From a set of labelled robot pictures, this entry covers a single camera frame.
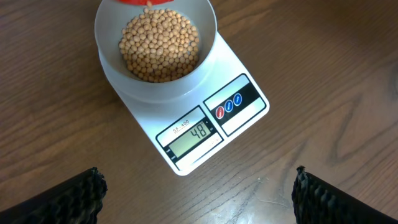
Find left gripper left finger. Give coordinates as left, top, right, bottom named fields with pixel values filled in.
left=1, top=167, right=108, bottom=224

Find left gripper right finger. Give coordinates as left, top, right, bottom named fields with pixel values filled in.
left=292, top=166, right=397, bottom=224

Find red plastic measuring scoop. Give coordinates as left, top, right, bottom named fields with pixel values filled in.
left=118, top=0, right=173, bottom=6

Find white digital kitchen scale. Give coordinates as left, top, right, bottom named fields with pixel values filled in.
left=116, top=34, right=270, bottom=175

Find grey round bowl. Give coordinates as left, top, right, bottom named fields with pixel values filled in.
left=95, top=0, right=217, bottom=103

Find soybeans in grey bowl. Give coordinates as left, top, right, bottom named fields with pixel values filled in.
left=118, top=6, right=200, bottom=83

